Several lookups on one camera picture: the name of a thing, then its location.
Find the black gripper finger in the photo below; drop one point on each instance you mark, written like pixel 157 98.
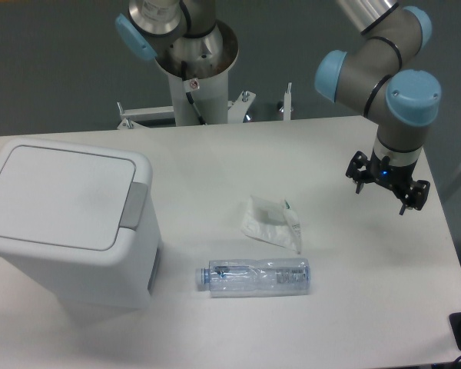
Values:
pixel 412 195
pixel 358 170

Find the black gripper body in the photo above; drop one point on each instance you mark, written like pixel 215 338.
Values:
pixel 393 170

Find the white push-button trash can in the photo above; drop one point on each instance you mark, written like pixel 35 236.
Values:
pixel 79 220

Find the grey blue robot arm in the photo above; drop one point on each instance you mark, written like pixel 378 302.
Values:
pixel 374 81

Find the white crumpled plastic wrapper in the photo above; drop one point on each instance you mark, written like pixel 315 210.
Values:
pixel 276 223

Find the clear plastic water bottle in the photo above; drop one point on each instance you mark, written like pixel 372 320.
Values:
pixel 245 278

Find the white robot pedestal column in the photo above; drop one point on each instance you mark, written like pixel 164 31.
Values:
pixel 197 71

